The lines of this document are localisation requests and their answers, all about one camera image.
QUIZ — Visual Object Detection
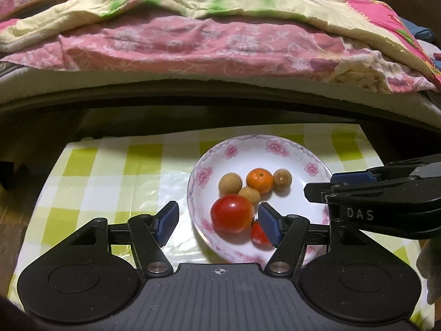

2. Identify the brown longan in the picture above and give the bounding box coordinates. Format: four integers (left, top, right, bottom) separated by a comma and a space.
238, 186, 261, 205
219, 174, 243, 195
273, 168, 293, 190

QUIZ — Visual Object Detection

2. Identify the large red tomato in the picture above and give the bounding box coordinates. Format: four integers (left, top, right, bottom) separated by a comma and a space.
210, 195, 255, 234

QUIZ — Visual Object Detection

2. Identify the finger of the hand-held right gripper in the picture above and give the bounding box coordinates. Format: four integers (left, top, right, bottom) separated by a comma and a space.
304, 181, 348, 205
330, 155, 441, 185

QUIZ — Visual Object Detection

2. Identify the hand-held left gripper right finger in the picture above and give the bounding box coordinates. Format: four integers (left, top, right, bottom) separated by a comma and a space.
258, 202, 346, 276

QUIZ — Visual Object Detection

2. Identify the pink floral blanket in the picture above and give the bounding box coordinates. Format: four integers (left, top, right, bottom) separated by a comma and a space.
0, 15, 438, 94

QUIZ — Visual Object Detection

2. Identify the dark bed frame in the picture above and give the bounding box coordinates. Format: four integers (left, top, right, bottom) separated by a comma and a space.
0, 84, 441, 194

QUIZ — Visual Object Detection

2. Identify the bright pink cloth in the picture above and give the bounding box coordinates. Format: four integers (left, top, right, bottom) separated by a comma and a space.
296, 0, 441, 87

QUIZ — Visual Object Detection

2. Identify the pink and yellow floral quilt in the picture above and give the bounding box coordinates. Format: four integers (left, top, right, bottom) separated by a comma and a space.
0, 0, 441, 87

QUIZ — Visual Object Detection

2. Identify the green checked tablecloth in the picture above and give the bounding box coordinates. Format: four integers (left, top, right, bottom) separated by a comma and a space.
7, 122, 435, 328

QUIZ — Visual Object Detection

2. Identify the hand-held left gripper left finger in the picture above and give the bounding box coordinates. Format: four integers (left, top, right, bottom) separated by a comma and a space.
71, 201, 180, 276

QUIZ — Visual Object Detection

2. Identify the small red tomato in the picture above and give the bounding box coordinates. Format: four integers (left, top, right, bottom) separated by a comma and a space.
250, 219, 273, 247

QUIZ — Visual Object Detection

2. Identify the orange mandarin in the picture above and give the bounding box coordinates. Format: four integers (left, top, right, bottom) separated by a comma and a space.
246, 167, 275, 194

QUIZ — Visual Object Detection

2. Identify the person's right hand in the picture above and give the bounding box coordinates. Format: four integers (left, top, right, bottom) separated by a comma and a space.
416, 238, 441, 306

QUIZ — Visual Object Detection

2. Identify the blue cloth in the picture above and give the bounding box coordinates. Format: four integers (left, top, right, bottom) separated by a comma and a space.
401, 17, 441, 73

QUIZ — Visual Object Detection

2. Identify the white floral plate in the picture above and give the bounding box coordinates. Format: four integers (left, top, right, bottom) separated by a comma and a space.
187, 134, 334, 264

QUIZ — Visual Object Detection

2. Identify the white mattress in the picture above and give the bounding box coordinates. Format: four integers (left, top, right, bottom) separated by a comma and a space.
0, 65, 441, 128

